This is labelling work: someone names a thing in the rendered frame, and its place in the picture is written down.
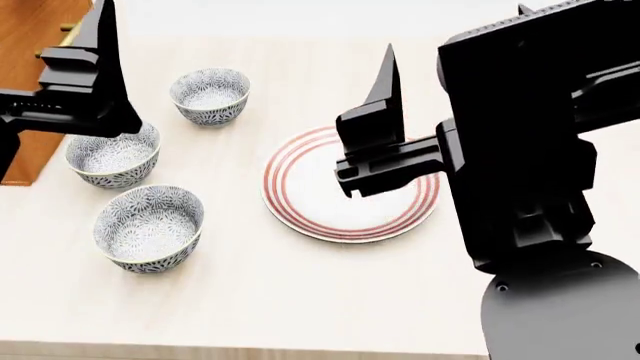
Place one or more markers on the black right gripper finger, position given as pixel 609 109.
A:
pixel 382 120

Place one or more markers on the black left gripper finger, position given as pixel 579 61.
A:
pixel 107 75

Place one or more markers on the blue floral patterned bowl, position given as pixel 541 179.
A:
pixel 147 228
pixel 210 93
pixel 112 161

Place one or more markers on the white plate with red rings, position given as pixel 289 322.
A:
pixel 310 202

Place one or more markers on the wooden cabinet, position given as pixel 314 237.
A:
pixel 27 37

